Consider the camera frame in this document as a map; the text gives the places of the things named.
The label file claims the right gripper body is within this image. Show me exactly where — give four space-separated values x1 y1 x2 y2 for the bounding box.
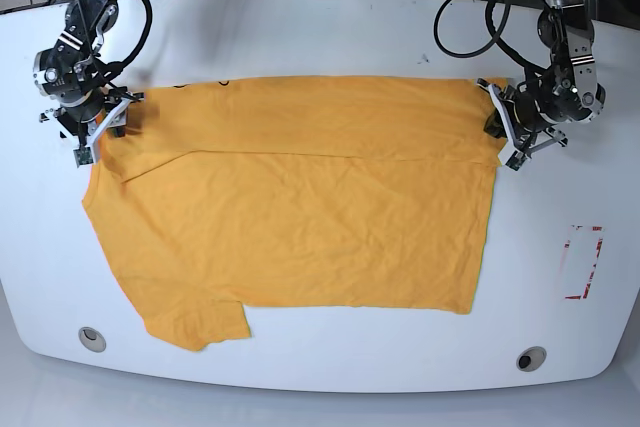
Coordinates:
39 90 145 149

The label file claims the yellow t-shirt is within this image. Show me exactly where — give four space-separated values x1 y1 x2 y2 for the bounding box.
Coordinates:
83 77 501 351

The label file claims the red tape marking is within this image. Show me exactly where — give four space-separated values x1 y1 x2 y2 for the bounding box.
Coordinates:
560 225 604 300

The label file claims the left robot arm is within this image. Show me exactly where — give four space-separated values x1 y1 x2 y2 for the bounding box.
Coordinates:
437 0 606 171

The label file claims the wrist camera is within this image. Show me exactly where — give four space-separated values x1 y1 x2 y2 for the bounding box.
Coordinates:
498 146 527 171
73 146 96 167

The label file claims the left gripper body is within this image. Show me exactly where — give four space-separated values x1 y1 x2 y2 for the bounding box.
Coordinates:
476 78 568 160

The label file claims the table cable grommet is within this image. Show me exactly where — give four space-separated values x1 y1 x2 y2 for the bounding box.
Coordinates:
516 346 547 372
78 327 106 353

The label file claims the left table cable grommet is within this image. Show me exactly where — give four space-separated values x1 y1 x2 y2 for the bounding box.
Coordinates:
78 327 106 353

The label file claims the right table cable grommet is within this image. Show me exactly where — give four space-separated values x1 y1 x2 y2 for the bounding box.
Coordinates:
516 346 547 372

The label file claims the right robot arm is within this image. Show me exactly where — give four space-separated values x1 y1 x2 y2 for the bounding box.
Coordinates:
33 0 153 153

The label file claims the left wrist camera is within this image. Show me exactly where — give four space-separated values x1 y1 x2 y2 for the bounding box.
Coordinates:
498 146 527 171

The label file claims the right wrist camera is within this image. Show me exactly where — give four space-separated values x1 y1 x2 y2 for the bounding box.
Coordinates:
73 146 96 167

